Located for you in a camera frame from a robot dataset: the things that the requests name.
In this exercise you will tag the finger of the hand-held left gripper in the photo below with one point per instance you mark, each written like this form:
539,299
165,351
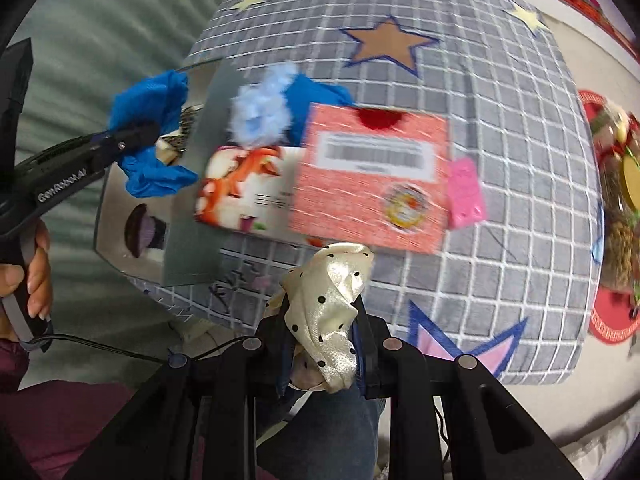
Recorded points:
125,142

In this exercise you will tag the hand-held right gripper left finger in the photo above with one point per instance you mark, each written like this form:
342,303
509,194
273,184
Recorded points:
284,367

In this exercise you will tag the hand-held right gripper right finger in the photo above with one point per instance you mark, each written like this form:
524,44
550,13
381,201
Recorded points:
367,355

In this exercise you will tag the blue crinkled cloth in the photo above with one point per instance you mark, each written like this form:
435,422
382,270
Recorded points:
150,110
320,95

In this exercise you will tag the beige cloth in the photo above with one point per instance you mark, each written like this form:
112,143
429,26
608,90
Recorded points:
167,152

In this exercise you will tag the cream polka dot scrunchie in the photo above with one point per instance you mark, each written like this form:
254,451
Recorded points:
330,300

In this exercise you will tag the white storage box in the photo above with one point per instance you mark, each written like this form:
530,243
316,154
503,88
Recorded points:
195,240

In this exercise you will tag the person's left hand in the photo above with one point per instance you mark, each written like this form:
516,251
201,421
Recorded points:
40,280

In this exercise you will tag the person's jeans leg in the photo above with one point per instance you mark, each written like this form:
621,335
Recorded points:
325,435

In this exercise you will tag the grey-green curtain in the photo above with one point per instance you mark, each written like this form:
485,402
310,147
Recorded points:
100,35

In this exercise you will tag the printed tissue pack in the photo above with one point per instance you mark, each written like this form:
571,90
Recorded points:
235,185

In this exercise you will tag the light blue fluffy scrunchie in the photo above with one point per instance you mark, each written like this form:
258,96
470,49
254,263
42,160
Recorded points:
260,110

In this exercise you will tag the red and yellow carton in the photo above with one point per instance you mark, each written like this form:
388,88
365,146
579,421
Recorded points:
350,200

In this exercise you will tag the pink foam sponge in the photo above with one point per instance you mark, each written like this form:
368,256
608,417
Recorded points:
465,195

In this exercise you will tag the person's maroon top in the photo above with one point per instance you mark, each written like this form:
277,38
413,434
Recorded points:
50,420

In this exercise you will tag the white quilt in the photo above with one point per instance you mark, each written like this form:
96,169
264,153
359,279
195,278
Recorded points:
590,460

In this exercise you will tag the grey checked star cushion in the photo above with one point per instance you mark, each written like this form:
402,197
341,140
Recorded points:
500,135

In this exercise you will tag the pile of snack packets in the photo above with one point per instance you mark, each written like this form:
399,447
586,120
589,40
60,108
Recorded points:
620,240

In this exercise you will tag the yellow lid round tin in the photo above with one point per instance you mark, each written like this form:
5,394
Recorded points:
631,175

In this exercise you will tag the red wall shelf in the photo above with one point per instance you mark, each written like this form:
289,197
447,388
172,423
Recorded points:
590,0

